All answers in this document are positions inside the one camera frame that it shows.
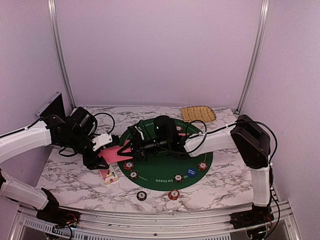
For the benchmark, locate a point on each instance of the blue small blind button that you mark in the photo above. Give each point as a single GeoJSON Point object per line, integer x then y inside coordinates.
{"type": "Point", "coordinates": [191, 172]}

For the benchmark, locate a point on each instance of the woven bamboo tray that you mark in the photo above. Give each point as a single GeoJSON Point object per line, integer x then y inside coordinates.
{"type": "Point", "coordinates": [199, 112]}

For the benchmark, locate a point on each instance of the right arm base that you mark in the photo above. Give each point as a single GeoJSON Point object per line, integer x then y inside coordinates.
{"type": "Point", "coordinates": [248, 218]}

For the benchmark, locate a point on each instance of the left aluminium frame post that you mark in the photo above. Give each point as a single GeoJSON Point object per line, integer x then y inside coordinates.
{"type": "Point", "coordinates": [59, 51]}

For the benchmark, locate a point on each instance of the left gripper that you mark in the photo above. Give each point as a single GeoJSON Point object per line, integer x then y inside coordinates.
{"type": "Point", "coordinates": [91, 162]}

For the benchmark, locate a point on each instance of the single red playing card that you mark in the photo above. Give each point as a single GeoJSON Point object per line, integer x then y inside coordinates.
{"type": "Point", "coordinates": [126, 148]}

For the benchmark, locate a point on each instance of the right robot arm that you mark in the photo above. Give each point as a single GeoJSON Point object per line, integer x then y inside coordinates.
{"type": "Point", "coordinates": [245, 134]}

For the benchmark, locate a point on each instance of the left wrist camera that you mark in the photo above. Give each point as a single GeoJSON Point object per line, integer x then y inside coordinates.
{"type": "Point", "coordinates": [104, 141]}

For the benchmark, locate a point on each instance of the right aluminium frame post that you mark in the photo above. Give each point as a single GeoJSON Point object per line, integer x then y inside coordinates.
{"type": "Point", "coordinates": [261, 28]}

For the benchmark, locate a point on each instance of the orange poker chip stack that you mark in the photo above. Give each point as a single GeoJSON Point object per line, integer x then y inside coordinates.
{"type": "Point", "coordinates": [173, 194]}

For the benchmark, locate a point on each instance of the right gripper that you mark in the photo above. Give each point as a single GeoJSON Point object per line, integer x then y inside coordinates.
{"type": "Point", "coordinates": [138, 148]}

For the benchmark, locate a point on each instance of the aluminium frame post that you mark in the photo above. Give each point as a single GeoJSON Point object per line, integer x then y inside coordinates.
{"type": "Point", "coordinates": [261, 28]}
{"type": "Point", "coordinates": [59, 51]}

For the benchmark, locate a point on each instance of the brown poker chip stack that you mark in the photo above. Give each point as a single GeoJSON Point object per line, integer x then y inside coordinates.
{"type": "Point", "coordinates": [141, 196]}

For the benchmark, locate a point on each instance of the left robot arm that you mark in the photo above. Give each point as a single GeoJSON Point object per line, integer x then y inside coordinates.
{"type": "Point", "coordinates": [50, 130]}

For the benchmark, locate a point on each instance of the red playing card deck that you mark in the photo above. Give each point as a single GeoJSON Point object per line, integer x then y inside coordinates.
{"type": "Point", "coordinates": [110, 155]}

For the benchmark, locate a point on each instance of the front aluminium rail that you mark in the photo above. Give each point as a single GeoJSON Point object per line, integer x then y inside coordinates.
{"type": "Point", "coordinates": [196, 225]}

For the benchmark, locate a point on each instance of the round green poker mat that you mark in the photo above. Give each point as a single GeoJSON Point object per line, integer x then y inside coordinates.
{"type": "Point", "coordinates": [157, 173]}

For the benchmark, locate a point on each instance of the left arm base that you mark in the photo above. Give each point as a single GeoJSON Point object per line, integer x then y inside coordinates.
{"type": "Point", "coordinates": [60, 217]}

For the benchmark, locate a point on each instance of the orange chip stack top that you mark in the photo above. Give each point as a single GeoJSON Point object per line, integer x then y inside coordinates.
{"type": "Point", "coordinates": [179, 128]}

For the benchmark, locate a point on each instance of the gold card deck box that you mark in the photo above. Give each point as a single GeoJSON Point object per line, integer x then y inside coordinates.
{"type": "Point", "coordinates": [108, 176]}

